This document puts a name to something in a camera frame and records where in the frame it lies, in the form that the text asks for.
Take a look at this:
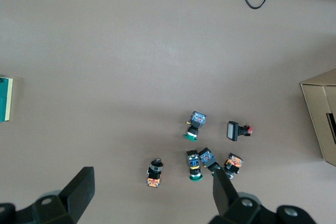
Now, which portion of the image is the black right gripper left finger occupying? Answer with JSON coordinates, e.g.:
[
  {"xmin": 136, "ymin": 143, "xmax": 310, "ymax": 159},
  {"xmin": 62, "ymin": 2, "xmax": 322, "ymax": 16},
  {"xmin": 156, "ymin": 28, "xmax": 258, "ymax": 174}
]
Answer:
[{"xmin": 0, "ymin": 166, "xmax": 96, "ymax": 224}]

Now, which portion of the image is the brown cardboard box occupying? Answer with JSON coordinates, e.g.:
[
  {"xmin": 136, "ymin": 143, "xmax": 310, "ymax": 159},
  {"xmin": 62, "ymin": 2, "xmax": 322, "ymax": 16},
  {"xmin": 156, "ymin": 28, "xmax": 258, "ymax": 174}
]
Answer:
[{"xmin": 300, "ymin": 68, "xmax": 336, "ymax": 167}]

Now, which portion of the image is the black rectangular white-lens button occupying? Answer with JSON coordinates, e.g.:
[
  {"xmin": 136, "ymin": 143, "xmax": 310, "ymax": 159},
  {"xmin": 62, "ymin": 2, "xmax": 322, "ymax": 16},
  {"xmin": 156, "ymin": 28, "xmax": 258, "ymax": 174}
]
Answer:
[{"xmin": 226, "ymin": 120, "xmax": 253, "ymax": 142}]

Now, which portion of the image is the green circuit board module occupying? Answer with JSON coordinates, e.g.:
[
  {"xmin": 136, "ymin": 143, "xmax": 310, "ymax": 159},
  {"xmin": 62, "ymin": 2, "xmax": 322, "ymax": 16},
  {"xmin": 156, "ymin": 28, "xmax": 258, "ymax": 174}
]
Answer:
[{"xmin": 0, "ymin": 74, "xmax": 14, "ymax": 123}]

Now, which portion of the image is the green push button blue block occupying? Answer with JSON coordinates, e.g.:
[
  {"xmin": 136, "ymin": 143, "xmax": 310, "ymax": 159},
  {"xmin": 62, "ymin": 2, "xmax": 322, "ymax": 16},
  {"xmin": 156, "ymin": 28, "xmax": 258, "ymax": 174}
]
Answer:
[
  {"xmin": 183, "ymin": 110, "xmax": 208, "ymax": 143},
  {"xmin": 198, "ymin": 147, "xmax": 223, "ymax": 177}
]

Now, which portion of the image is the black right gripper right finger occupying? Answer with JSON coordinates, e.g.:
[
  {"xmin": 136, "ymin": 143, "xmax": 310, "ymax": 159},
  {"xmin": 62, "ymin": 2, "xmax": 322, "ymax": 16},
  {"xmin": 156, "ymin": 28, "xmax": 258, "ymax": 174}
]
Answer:
[{"xmin": 208, "ymin": 167, "xmax": 318, "ymax": 224}]

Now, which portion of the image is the green push button yellow band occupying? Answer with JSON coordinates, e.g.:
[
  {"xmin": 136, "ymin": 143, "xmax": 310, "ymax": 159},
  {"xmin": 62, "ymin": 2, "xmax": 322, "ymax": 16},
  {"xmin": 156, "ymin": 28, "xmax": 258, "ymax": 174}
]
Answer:
[{"xmin": 186, "ymin": 150, "xmax": 204, "ymax": 183}]

